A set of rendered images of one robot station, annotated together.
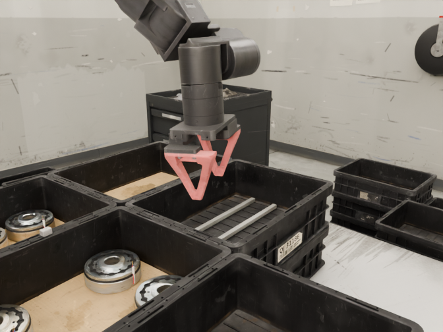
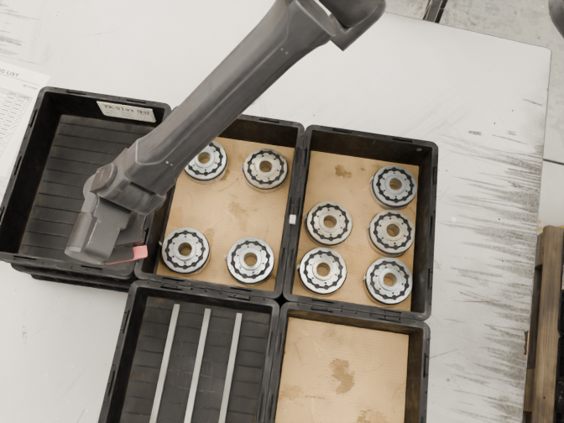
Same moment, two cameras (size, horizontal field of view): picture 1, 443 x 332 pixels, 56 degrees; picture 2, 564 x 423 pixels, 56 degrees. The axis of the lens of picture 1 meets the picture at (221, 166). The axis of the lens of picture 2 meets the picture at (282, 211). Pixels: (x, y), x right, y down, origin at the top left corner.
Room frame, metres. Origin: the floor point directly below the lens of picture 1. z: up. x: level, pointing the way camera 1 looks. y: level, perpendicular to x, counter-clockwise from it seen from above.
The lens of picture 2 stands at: (0.94, 0.08, 1.98)
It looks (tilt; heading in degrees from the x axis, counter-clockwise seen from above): 71 degrees down; 143
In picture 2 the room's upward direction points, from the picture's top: 7 degrees clockwise
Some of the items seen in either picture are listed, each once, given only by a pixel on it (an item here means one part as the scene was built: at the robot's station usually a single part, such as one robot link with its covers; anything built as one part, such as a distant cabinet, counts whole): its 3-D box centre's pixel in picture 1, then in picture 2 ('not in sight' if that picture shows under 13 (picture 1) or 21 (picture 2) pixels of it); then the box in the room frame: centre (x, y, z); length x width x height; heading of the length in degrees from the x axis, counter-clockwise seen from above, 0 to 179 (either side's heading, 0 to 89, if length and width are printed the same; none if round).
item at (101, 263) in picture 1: (112, 261); (250, 258); (0.69, 0.21, 0.86); 0.05 x 0.05 x 0.01
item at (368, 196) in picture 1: (378, 214); not in sight; (1.93, -0.79, 0.37); 0.40 x 0.30 x 0.45; 46
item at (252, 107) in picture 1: (210, 164); not in sight; (2.47, 0.07, 0.45); 0.60 x 0.45 x 0.90; 136
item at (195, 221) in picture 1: (235, 217); (190, 394); (0.87, -0.03, 0.87); 0.40 x 0.30 x 0.11; 142
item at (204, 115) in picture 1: (203, 108); (115, 210); (0.58, 0.03, 1.18); 0.10 x 0.07 x 0.07; 162
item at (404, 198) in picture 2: not in sight; (394, 185); (0.70, 0.58, 0.86); 0.10 x 0.10 x 0.01
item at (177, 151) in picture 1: (198, 164); not in sight; (0.55, 0.03, 1.10); 0.07 x 0.07 x 0.09; 72
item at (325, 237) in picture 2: not in sight; (329, 222); (0.70, 0.40, 0.86); 0.10 x 0.10 x 0.01
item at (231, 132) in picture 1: (214, 149); (127, 244); (0.62, 0.01, 1.11); 0.07 x 0.07 x 0.09; 72
